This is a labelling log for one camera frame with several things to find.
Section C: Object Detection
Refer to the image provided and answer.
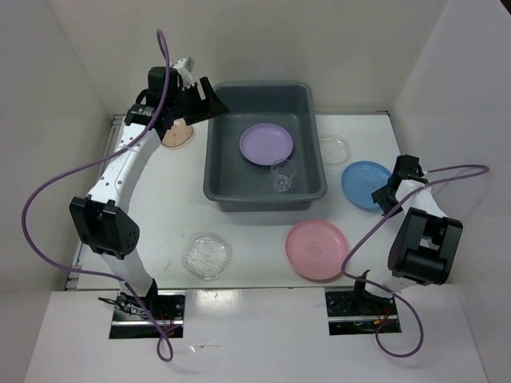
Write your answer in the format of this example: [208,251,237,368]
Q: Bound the clear textured square dish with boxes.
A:
[182,232,232,281]

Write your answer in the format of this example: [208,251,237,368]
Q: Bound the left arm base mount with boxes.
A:
[97,290,188,340]

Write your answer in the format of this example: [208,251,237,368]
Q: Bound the grey plastic bin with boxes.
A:
[203,81,327,212]

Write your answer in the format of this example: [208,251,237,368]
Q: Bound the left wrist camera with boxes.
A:
[170,57,196,89]

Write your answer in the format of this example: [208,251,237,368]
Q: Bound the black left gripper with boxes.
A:
[169,77,230,126]

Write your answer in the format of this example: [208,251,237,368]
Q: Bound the clear plastic cup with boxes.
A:
[271,159,297,192]

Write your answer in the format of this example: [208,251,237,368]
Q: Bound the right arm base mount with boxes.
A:
[324,287,402,336]

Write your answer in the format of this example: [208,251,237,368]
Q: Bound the pink plastic plate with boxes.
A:
[284,219,350,281]

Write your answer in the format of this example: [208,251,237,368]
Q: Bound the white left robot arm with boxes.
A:
[69,65,228,319]

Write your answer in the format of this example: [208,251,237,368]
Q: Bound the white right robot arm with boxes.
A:
[350,155,463,314]

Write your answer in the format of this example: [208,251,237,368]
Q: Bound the peach square dish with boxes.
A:
[161,120,194,149]

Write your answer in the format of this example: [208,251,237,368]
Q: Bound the blue plastic plate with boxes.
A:
[341,160,391,211]

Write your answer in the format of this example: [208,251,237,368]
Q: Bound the purple plastic plate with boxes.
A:
[239,123,294,166]

